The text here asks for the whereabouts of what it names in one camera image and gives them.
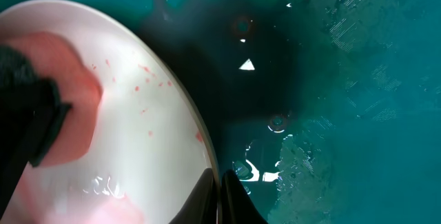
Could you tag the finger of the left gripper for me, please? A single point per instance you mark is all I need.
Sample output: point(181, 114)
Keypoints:
point(14, 160)

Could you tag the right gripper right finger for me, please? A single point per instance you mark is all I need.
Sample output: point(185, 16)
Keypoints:
point(236, 205)

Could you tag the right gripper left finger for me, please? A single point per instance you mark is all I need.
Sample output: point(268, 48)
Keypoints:
point(201, 205)

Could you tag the green sponge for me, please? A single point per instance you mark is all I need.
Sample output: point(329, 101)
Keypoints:
point(20, 69)

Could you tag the white plate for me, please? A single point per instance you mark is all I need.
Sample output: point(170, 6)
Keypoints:
point(134, 147)

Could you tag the teal plastic tray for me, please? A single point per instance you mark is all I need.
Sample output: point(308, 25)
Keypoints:
point(329, 110)

